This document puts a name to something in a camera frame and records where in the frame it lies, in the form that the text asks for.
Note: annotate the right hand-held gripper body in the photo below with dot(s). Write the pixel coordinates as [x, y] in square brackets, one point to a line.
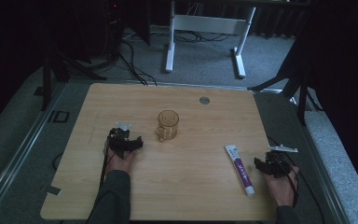
[278, 163]

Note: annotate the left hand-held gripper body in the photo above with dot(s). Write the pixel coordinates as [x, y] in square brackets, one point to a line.
[119, 141]

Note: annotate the white purple toothpaste tube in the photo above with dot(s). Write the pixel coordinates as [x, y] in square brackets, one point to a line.
[240, 169]

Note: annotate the person's left hand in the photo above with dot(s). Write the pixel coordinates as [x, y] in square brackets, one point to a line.
[121, 163]

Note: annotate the person's right hand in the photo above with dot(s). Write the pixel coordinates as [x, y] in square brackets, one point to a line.
[281, 189]

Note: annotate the round grey table grommet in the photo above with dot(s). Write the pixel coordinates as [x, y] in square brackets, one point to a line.
[204, 100]

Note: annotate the black tripod stand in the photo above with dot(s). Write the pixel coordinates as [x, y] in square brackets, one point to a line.
[54, 67]
[298, 84]

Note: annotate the grey tape strip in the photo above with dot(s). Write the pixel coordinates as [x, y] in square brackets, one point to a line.
[51, 189]

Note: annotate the metal floor rail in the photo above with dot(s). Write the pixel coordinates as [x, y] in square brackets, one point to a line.
[18, 155]

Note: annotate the white desk frame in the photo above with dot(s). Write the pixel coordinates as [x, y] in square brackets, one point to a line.
[209, 24]

